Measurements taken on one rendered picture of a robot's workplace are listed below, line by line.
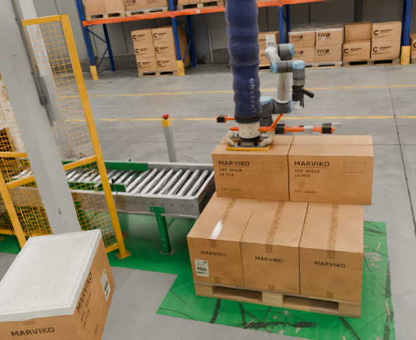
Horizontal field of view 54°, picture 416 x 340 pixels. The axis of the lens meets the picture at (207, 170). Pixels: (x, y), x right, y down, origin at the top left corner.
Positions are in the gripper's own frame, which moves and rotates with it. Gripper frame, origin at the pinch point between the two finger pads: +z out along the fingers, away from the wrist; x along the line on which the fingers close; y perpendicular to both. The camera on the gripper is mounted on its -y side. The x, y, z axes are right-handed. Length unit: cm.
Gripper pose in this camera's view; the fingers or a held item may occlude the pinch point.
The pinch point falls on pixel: (302, 110)
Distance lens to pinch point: 323.8
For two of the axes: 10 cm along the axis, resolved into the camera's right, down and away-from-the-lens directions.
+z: 1.2, 9.0, 4.1
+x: -3.2, 4.3, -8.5
